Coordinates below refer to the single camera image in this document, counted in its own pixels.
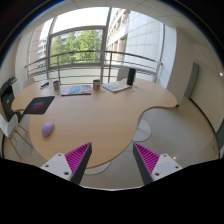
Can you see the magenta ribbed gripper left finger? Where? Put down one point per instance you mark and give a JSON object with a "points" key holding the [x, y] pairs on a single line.
{"points": [[70, 166]]}

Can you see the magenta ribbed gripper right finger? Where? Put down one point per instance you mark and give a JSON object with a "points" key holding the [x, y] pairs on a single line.
{"points": [[153, 166]]}

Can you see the lilac computer mouse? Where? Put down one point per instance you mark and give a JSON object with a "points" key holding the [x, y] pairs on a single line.
{"points": [[47, 128]]}

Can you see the black mouse pad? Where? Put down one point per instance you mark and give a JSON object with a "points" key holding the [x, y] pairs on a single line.
{"points": [[39, 105]]}

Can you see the white round table base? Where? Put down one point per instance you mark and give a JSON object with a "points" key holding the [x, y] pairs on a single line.
{"points": [[143, 131]]}

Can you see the white wooden-legged chair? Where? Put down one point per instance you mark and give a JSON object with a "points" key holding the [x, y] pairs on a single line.
{"points": [[9, 128]]}

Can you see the patterned mug left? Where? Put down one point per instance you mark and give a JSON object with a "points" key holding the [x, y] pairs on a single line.
{"points": [[56, 85]]}

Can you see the black stapler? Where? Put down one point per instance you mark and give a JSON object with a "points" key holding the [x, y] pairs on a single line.
{"points": [[46, 84]]}

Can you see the open white booklet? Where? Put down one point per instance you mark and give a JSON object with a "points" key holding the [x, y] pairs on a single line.
{"points": [[115, 86]]}

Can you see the grey door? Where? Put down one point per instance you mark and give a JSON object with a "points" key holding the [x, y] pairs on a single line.
{"points": [[192, 80]]}

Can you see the black speaker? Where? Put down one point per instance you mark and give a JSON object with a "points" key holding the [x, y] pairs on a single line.
{"points": [[131, 76]]}

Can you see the black printer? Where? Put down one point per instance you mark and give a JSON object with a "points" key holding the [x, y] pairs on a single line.
{"points": [[9, 90]]}

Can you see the metal balcony railing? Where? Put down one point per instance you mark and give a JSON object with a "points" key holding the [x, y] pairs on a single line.
{"points": [[83, 67]]}

